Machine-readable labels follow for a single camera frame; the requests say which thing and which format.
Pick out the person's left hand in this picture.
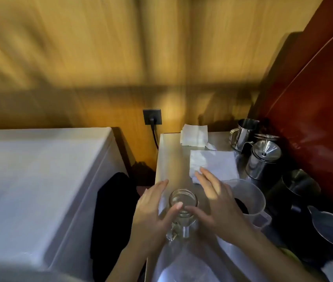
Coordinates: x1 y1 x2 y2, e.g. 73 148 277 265
128 179 183 257

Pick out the person's right hand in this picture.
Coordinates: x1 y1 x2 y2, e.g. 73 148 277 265
185 167 254 245

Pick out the clear glass mug with handle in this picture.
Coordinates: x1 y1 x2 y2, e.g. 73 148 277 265
166 189 199 242

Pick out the person's left forearm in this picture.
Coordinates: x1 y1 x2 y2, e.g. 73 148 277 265
105 245 155 282

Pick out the person's right forearm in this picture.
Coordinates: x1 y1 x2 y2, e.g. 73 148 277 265
228 227 312 282

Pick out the white flat cloth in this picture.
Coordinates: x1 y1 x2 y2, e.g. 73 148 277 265
189 150 240 184

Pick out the clear plastic measuring jug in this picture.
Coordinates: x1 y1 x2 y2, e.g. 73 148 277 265
227 179 273 232

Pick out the white folded napkin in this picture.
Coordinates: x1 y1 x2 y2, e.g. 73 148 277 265
180 124 217 151

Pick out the white cloth under mug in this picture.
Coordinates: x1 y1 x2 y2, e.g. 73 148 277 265
147 180 262 282

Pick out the steel pot with funnel lid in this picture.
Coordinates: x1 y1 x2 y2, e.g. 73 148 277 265
245 140 282 181

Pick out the small steel milk pitcher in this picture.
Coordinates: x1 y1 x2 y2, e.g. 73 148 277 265
229 118 260 152

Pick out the black cloth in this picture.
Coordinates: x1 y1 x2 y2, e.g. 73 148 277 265
89 172 141 282

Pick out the small round steel strainer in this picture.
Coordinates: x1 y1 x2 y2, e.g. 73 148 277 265
253 133 281 143

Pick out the black pitcher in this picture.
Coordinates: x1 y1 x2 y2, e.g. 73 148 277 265
267 169 322 235

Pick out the dark red wooden panel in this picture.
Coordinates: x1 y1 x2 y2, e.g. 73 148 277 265
247 0 333 223

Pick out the grey steel pitcher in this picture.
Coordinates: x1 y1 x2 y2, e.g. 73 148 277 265
307 205 333 250

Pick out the white chest appliance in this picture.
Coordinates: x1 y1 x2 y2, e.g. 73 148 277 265
0 127 123 282

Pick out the black power cable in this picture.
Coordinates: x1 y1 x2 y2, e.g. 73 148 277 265
149 117 159 151

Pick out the black wall socket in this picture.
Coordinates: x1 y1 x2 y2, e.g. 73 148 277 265
143 108 163 126

